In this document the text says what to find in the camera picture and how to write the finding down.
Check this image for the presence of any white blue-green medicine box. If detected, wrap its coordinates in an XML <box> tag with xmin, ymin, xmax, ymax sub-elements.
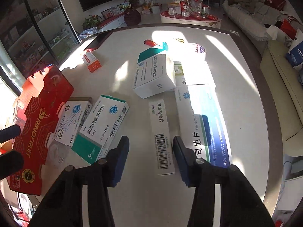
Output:
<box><xmin>175</xmin><ymin>85</ymin><xmax>232</xmax><ymax>168</ymax></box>

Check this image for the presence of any narrow white barcode box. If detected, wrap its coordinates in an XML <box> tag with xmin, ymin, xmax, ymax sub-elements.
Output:
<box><xmin>149</xmin><ymin>100</ymin><xmax>175</xmax><ymax>176</ymax></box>

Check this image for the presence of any white green medicine box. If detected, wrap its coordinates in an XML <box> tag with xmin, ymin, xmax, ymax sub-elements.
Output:
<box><xmin>72</xmin><ymin>95</ymin><xmax>129</xmax><ymax>164</ymax></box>

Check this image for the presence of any small clear tape roll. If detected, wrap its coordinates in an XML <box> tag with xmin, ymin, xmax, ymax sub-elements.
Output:
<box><xmin>46</xmin><ymin>143</ymin><xmax>70</xmax><ymax>168</ymax></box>

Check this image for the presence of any red cardboard fruit box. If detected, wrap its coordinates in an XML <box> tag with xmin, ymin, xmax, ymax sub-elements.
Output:
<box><xmin>7</xmin><ymin>65</ymin><xmax>74</xmax><ymax>195</ymax></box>

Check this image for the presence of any white repaglinide medicine box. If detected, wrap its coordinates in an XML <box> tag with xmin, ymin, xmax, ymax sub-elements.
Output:
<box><xmin>53</xmin><ymin>97</ymin><xmax>92</xmax><ymax>147</ymax></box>

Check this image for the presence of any white yellow-green medicine box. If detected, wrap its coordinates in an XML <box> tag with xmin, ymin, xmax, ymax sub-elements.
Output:
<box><xmin>173</xmin><ymin>60</ymin><xmax>210</xmax><ymax>87</ymax></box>

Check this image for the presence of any teal white medicine box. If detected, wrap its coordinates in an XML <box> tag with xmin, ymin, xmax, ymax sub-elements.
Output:
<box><xmin>133</xmin><ymin>42</ymin><xmax>176</xmax><ymax>99</ymax></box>

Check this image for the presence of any red white ointment box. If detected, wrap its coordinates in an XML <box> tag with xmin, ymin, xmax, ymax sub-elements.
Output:
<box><xmin>83</xmin><ymin>52</ymin><xmax>102</xmax><ymax>73</ymax></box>

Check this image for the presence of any red lighter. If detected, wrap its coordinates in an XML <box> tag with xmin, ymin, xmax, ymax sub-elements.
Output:
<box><xmin>143</xmin><ymin>40</ymin><xmax>157</xmax><ymax>48</ymax></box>

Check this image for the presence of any potted green plant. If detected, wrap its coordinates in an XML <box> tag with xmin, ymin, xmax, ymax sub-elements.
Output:
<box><xmin>82</xmin><ymin>15</ymin><xmax>102</xmax><ymax>30</ymax></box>

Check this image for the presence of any dark red bag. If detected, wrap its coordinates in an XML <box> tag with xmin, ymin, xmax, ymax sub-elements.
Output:
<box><xmin>124</xmin><ymin>8</ymin><xmax>141</xmax><ymax>26</ymax></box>

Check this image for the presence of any round red-top coffee table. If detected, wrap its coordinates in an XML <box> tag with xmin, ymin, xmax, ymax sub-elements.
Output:
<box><xmin>160</xmin><ymin>0</ymin><xmax>221</xmax><ymax>29</ymax></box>

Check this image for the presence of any white blue shopping bag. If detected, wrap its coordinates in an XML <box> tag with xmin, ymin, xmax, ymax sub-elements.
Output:
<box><xmin>286</xmin><ymin>29</ymin><xmax>303</xmax><ymax>71</ymax></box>

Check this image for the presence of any white covered long sofa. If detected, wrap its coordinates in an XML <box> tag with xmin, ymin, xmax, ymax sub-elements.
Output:
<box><xmin>222</xmin><ymin>0</ymin><xmax>284</xmax><ymax>41</ymax></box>

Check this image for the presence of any red cushion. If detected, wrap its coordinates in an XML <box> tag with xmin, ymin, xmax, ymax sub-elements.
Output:
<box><xmin>264</xmin><ymin>0</ymin><xmax>286</xmax><ymax>11</ymax></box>

